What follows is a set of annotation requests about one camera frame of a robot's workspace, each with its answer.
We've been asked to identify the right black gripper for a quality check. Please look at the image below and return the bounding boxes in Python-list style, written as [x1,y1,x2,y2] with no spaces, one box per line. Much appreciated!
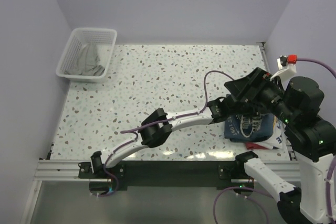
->
[224,65,296,122]

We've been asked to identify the blue tank top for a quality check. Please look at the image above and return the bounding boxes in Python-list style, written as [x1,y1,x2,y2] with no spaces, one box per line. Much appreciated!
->
[224,114,275,143]

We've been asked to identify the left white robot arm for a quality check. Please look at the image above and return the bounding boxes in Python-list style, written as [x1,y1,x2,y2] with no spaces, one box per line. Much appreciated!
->
[90,95,266,178]

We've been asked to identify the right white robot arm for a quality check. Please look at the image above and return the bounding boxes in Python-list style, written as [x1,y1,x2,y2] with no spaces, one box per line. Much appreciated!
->
[225,68,335,223]

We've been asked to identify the folded red shirt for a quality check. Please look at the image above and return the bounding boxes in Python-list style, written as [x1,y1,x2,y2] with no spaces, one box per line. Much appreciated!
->
[245,142,274,150]

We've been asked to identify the folded white printed shirt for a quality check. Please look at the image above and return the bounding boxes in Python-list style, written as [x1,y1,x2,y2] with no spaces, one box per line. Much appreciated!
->
[258,117,284,150]

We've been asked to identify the grey garment in basket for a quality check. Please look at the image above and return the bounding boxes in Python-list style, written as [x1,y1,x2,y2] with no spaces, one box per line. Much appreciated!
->
[65,43,105,76]

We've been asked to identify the white plastic laundry basket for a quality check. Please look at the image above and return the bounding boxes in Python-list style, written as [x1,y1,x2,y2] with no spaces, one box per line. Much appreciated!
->
[56,27,117,83]

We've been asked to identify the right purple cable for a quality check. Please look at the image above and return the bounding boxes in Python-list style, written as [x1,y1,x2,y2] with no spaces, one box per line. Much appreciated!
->
[212,57,336,224]

